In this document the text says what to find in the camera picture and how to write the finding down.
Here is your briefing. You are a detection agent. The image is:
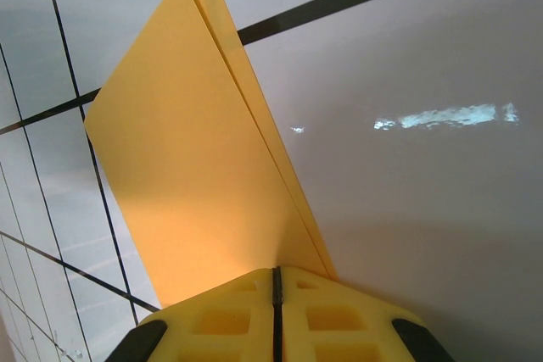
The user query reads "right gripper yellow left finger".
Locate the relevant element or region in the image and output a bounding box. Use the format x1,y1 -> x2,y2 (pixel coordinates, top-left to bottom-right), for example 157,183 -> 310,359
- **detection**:
104,267 -> 277,362

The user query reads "yellow paper sheet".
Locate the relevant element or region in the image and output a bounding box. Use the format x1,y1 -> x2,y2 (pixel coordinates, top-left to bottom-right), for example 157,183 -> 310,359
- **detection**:
83,0 -> 340,310

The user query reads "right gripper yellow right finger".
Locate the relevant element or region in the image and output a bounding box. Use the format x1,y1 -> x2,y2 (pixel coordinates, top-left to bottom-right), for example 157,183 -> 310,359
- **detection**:
277,266 -> 457,362

